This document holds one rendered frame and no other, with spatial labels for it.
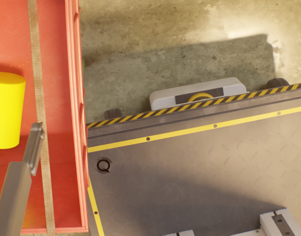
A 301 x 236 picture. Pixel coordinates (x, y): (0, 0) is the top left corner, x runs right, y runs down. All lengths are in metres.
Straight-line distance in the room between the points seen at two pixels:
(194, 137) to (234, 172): 0.14
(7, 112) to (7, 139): 0.04
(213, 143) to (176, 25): 0.40
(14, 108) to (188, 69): 0.79
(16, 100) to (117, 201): 0.54
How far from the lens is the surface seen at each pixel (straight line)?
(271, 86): 1.43
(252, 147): 1.22
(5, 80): 0.77
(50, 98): 0.81
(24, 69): 0.81
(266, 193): 1.29
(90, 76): 1.45
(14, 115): 0.77
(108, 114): 1.36
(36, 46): 0.61
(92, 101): 1.47
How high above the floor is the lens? 1.40
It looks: 70 degrees down
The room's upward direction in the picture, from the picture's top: 165 degrees clockwise
